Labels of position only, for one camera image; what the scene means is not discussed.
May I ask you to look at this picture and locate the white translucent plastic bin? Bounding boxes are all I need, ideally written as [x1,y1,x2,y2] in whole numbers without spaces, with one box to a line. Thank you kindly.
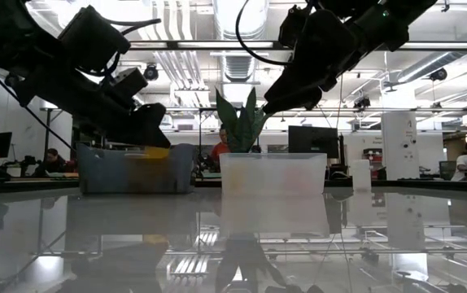
[218,152,328,197]

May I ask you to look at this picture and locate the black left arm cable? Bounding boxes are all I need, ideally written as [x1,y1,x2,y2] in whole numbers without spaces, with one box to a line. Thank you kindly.
[105,17,163,78]

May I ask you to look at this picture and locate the silver ceiling air duct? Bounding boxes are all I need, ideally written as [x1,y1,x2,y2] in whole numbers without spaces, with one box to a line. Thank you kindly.
[212,0,270,82]

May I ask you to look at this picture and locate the thin black cable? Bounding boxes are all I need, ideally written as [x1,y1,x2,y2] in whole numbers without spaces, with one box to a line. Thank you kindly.
[0,51,76,153]

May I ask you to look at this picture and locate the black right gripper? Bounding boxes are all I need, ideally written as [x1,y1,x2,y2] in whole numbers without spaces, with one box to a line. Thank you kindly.
[262,8,360,114]

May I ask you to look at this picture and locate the white translucent medicine bottle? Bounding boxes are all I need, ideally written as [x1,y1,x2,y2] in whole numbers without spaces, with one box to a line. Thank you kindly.
[351,159,373,193]

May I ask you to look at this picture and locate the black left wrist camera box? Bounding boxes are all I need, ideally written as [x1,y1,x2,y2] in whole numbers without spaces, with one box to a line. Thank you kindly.
[57,4,132,77]

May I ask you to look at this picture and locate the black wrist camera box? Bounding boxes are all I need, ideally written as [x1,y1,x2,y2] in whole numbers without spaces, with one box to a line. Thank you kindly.
[277,3,314,49]
[57,4,132,77]

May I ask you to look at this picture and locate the white pillar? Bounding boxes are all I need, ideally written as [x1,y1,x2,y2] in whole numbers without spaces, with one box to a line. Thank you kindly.
[381,112,418,181]

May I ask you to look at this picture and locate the grey plastic bin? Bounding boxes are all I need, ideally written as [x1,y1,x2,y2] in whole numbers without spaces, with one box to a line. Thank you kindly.
[75,142,197,195]

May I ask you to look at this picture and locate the green snake plant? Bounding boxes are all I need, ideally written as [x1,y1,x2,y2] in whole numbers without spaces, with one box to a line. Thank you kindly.
[215,86,275,155]

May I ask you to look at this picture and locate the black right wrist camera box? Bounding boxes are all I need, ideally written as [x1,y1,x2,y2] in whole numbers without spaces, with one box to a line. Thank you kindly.
[277,3,314,49]

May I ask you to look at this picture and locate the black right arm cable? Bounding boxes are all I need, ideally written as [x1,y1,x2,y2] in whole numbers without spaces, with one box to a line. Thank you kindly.
[234,0,294,67]

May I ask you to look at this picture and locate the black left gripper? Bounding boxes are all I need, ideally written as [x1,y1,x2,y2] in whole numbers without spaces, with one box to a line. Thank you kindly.
[15,67,172,150]

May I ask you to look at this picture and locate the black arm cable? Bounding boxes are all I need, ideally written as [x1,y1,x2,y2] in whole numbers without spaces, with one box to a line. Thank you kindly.
[234,0,294,67]
[105,17,163,78]

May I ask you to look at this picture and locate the red tool cart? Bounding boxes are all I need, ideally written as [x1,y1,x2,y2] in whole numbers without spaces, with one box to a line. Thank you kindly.
[362,147,383,180]

